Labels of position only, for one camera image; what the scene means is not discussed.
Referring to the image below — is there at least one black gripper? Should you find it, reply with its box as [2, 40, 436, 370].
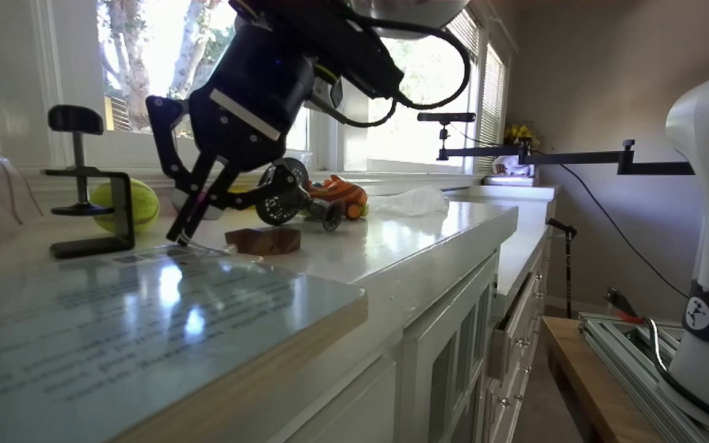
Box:
[142, 17, 317, 248]

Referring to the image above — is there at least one yellow-green tennis ball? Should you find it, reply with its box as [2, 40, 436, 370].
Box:
[88, 177, 163, 235]

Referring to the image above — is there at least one brown wooden chunk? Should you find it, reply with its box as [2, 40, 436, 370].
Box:
[223, 226, 302, 258]

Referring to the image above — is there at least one black C-clamp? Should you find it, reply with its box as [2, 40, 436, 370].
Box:
[38, 103, 137, 260]

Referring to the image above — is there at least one orange toy car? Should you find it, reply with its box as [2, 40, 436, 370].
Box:
[307, 173, 371, 222]

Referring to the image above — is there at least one white book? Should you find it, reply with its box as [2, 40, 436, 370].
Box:
[0, 244, 371, 443]

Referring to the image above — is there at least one white counter cabinet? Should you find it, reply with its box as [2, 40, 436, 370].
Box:
[115, 205, 555, 443]

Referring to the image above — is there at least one yellow flower bouquet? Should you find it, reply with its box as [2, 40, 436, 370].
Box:
[498, 120, 541, 179]

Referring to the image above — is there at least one black thin stand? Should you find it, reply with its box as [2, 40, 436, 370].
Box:
[543, 217, 581, 320]

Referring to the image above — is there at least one black red clamp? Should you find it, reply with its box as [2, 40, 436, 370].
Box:
[605, 288, 645, 326]

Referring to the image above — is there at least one wooden platform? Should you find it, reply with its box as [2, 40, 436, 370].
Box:
[538, 315, 670, 443]

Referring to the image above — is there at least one white window frame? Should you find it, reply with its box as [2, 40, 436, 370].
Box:
[0, 0, 509, 183]

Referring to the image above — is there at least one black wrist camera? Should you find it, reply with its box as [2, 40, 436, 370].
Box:
[262, 0, 406, 102]

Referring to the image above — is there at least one black bar camera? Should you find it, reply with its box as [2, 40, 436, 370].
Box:
[415, 110, 478, 163]

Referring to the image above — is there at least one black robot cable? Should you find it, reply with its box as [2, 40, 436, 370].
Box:
[313, 4, 474, 130]

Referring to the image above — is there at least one thin black camera cable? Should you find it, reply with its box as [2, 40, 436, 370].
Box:
[559, 163, 690, 301]

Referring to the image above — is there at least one aluminium rail frame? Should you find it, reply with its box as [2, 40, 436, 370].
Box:
[578, 310, 709, 443]

